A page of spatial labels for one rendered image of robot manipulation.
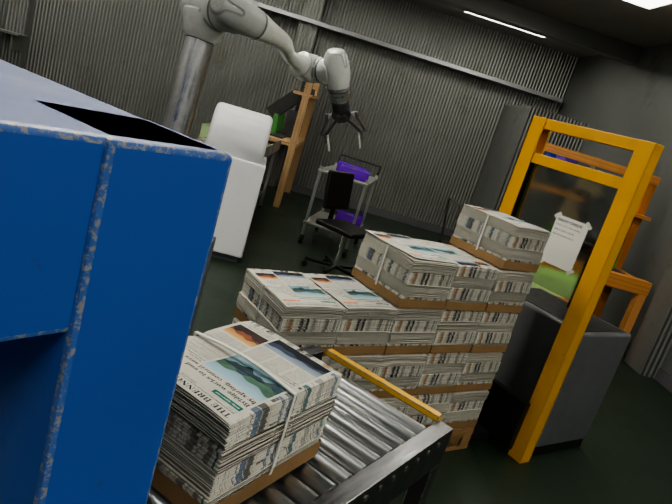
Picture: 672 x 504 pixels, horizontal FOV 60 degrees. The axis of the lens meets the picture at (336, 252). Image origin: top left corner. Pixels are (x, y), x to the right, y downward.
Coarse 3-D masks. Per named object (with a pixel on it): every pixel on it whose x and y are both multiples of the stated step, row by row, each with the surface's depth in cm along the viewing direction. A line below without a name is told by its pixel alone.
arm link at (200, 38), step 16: (192, 0) 198; (208, 0) 193; (192, 16) 198; (192, 32) 199; (208, 32) 199; (224, 32) 204; (192, 48) 201; (208, 48) 203; (192, 64) 202; (208, 64) 207; (176, 80) 204; (192, 80) 204; (176, 96) 205; (192, 96) 206; (176, 112) 205; (192, 112) 208; (176, 128) 207
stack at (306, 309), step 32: (256, 288) 241; (288, 288) 240; (320, 288) 251; (352, 288) 265; (256, 320) 238; (288, 320) 223; (320, 320) 232; (352, 320) 244; (384, 320) 254; (416, 320) 265; (448, 320) 278; (416, 384) 282; (448, 384) 296; (416, 416) 292
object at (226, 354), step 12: (192, 336) 128; (216, 348) 126; (228, 360) 122; (240, 360) 123; (252, 372) 120; (264, 372) 121; (264, 384) 116; (276, 384) 118; (288, 384) 119; (288, 396) 115; (300, 396) 118; (288, 408) 116; (276, 432) 116; (288, 432) 121; (276, 444) 120; (264, 468) 119
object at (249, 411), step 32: (192, 352) 120; (192, 384) 108; (224, 384) 112; (256, 384) 116; (192, 416) 105; (224, 416) 102; (256, 416) 106; (160, 448) 111; (192, 448) 107; (224, 448) 102; (256, 448) 112; (192, 480) 107; (224, 480) 107
